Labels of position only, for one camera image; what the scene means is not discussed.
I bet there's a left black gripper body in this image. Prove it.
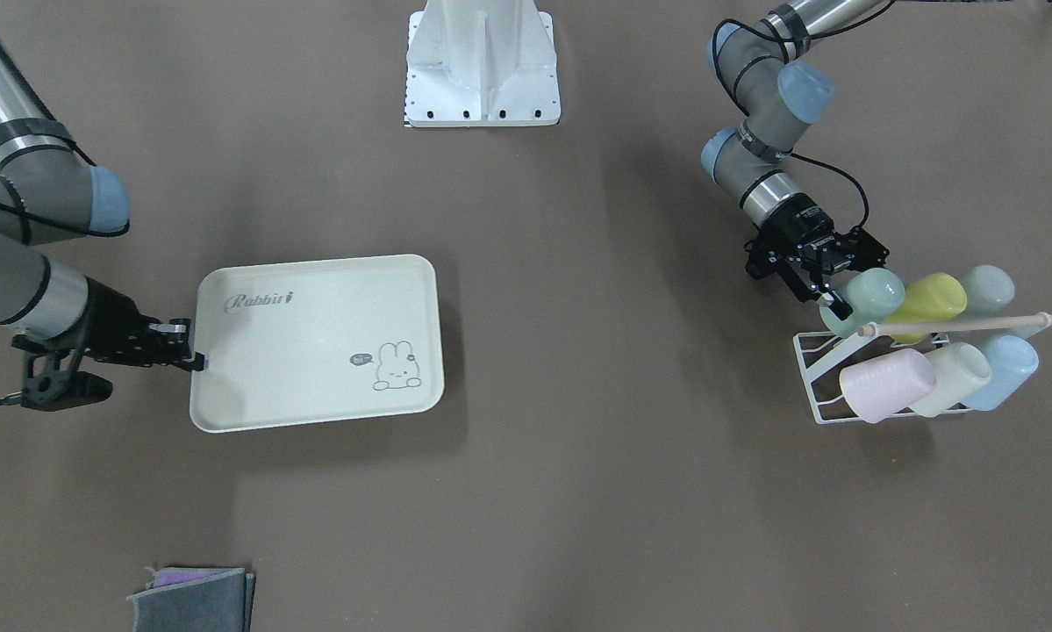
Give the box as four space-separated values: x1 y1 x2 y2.
758 195 890 304

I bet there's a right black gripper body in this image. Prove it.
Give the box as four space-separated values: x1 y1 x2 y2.
80 279 180 367

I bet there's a green cup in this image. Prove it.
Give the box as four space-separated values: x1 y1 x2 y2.
820 268 906 337

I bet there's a cream rabbit tray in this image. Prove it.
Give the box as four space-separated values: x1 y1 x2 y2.
190 254 445 433

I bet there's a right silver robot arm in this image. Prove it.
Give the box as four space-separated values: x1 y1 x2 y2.
0 40 205 371

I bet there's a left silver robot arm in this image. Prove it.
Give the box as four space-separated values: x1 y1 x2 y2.
701 1 888 320

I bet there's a pink cup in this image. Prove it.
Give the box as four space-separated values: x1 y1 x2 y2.
839 348 936 423

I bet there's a yellow cup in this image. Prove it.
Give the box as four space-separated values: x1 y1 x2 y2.
883 272 969 325

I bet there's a cream white cup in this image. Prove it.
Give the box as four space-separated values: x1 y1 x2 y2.
908 341 992 419

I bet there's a grey blue cup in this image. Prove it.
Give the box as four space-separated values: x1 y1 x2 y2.
958 264 1016 320

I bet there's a light blue cup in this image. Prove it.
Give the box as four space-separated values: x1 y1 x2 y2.
962 334 1040 411

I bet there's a grey folded cloth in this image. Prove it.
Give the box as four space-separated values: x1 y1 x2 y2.
128 567 255 631

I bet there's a white wire cup rack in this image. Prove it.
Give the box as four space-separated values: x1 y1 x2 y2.
791 312 1052 425

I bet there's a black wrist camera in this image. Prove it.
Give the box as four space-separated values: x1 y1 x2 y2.
11 334 113 412

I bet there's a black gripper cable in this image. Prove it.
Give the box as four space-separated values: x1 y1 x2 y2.
789 151 870 233

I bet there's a white mounting post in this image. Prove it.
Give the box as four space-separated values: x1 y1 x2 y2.
403 1 562 128

